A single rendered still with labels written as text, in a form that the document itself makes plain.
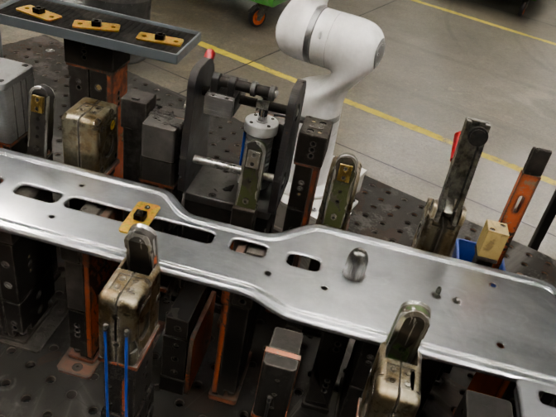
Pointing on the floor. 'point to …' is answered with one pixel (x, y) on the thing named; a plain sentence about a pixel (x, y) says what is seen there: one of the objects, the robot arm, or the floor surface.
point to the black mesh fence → (544, 224)
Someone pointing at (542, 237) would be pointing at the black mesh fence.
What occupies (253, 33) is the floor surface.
